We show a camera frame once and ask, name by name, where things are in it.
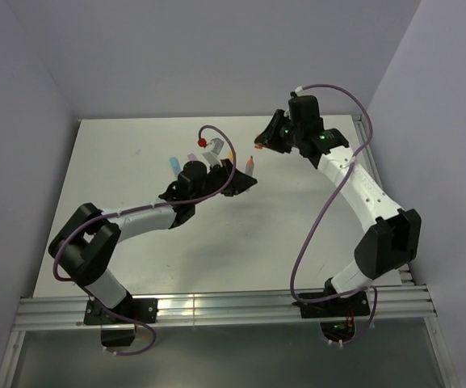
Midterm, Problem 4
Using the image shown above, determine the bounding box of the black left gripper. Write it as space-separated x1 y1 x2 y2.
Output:
191 158 257 205

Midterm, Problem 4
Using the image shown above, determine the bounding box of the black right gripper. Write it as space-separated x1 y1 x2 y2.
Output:
255 109 302 154

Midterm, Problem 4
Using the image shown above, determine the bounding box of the orange highlighter pen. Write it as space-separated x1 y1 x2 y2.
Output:
245 155 254 176

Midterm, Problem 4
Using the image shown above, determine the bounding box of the blue pen cap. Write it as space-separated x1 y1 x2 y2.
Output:
170 157 181 175

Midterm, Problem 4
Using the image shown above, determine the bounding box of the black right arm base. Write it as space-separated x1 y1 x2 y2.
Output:
292 291 371 345

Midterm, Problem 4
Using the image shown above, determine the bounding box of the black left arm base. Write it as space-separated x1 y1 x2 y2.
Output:
82 297 158 356

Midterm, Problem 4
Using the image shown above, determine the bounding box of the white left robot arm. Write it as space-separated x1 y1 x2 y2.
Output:
48 159 258 323

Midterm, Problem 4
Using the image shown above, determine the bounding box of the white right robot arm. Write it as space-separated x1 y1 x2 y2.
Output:
254 92 422 315

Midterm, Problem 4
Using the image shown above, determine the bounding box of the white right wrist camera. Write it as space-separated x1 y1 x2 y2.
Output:
290 86 304 98

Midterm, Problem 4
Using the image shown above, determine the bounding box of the aluminium side rail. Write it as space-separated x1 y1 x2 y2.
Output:
351 114 415 286

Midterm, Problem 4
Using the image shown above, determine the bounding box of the aluminium mounting rail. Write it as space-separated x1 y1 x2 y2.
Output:
12 285 436 331

